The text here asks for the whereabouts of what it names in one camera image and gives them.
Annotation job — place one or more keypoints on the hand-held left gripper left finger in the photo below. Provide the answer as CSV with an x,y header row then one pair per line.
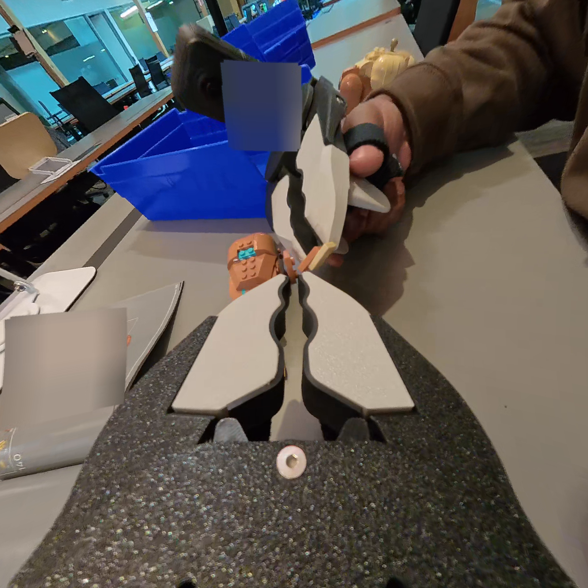
x,y
229,358

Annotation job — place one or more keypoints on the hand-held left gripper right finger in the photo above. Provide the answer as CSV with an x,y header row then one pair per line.
x,y
353,363

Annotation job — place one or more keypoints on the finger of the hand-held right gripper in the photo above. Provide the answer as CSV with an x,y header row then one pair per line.
x,y
282,211
324,183

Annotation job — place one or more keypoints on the brown and tan brick piece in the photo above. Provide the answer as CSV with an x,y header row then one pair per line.
x,y
317,259

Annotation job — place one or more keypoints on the person's right forearm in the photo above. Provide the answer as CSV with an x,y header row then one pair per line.
x,y
482,78

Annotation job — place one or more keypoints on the grey desk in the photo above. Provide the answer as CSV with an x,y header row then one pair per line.
x,y
459,275

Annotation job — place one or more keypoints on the person's right hand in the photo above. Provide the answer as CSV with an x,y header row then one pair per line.
x,y
365,158

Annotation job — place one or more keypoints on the brown brick-built toy head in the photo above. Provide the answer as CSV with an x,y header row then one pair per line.
x,y
250,271

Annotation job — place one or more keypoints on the tan brick-built toy body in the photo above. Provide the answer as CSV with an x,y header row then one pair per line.
x,y
386,64

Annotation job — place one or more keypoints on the blue plastic bin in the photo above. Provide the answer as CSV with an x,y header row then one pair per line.
x,y
275,36
183,193
197,133

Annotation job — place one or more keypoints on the white board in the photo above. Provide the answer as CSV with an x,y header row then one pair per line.
x,y
64,285

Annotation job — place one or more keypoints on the grey printed sheet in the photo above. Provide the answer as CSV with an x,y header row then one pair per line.
x,y
50,445

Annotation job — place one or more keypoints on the wood-edged table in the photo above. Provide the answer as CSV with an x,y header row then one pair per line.
x,y
92,142

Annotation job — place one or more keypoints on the black office chair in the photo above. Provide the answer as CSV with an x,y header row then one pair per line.
x,y
85,105

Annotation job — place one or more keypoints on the clear plastic box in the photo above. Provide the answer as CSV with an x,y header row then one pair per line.
x,y
50,167

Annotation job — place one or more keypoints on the tan wooden chair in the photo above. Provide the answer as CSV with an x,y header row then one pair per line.
x,y
25,147

